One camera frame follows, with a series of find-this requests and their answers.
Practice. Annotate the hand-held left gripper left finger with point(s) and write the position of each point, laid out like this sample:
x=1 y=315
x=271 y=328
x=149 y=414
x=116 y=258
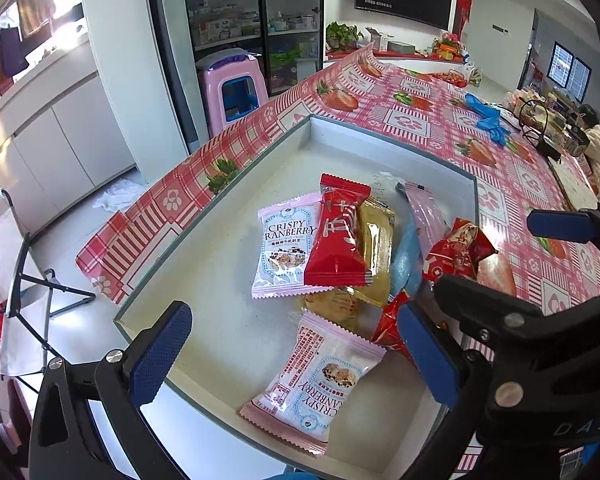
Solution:
x=160 y=350

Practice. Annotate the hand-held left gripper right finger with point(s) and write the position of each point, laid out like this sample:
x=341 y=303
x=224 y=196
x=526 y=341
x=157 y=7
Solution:
x=427 y=355

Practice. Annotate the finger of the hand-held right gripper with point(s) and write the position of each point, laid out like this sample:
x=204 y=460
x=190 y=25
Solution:
x=560 y=226
x=475 y=305

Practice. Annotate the small red snack packet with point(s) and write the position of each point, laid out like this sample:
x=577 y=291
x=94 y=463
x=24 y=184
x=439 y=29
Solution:
x=390 y=320
x=455 y=255

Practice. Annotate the grey box with white inside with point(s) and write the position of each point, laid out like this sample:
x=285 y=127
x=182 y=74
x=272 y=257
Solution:
x=230 y=335

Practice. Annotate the light blue snack packet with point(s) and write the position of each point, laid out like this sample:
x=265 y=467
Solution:
x=405 y=265

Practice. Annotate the pink long snack packet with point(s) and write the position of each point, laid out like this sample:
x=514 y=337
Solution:
x=427 y=220

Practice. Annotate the gold snack packet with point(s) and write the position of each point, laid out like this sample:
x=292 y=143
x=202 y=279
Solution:
x=375 y=260

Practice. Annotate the clear yellow cookie packet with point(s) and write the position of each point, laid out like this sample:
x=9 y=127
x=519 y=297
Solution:
x=330 y=305

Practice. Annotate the pink white snack packet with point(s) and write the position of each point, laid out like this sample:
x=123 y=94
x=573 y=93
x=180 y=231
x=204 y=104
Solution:
x=315 y=385
x=285 y=245

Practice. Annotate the large red snack packet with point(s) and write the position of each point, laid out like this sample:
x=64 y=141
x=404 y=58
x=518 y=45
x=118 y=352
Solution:
x=335 y=240

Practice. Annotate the white folding board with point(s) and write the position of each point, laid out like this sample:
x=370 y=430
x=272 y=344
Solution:
x=575 y=185

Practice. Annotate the black power adapter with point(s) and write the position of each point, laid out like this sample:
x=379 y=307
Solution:
x=550 y=149

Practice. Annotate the blue disposable gloves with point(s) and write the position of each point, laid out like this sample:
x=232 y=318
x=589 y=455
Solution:
x=485 y=115

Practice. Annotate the dark framed window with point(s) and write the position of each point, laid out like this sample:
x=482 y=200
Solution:
x=570 y=72

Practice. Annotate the white cloth on floor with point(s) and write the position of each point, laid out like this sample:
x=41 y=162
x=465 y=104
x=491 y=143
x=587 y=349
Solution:
x=120 y=195

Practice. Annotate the white folding chair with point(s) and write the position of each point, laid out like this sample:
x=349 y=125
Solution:
x=0 y=240

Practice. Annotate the orange gift boxes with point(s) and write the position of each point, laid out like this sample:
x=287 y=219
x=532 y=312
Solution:
x=449 y=52

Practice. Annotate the red flower bouquet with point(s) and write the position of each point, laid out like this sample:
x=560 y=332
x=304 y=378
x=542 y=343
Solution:
x=450 y=38

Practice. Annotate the grey green flat box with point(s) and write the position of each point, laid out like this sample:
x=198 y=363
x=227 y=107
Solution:
x=402 y=46

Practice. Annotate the white low cabinets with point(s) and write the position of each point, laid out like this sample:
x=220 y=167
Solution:
x=55 y=135

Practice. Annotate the pink plastic stool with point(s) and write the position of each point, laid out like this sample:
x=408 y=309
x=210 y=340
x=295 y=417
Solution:
x=215 y=100

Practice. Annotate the white open carton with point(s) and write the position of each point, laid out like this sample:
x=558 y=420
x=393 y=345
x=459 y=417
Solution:
x=379 y=39

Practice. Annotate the green potted plant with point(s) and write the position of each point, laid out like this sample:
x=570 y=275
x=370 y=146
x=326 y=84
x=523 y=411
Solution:
x=342 y=35

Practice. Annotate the glass door display cabinet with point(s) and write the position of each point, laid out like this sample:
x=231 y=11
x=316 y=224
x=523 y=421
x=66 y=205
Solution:
x=230 y=10

